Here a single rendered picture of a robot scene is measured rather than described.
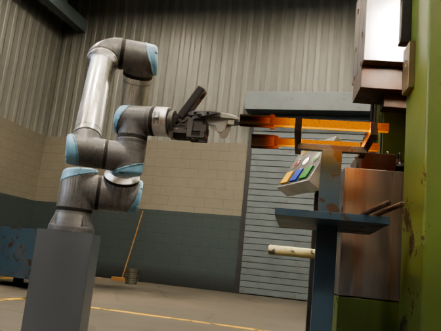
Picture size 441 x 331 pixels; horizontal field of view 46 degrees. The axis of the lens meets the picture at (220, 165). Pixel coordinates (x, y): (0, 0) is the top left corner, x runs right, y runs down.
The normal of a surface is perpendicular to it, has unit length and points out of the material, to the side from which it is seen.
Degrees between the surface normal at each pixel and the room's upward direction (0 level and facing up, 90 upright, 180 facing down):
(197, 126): 90
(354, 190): 90
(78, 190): 90
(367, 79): 90
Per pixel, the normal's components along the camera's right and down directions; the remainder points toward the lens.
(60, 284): 0.09, -0.18
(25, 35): 0.96, 0.04
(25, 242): -0.45, -0.21
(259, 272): -0.25, -0.21
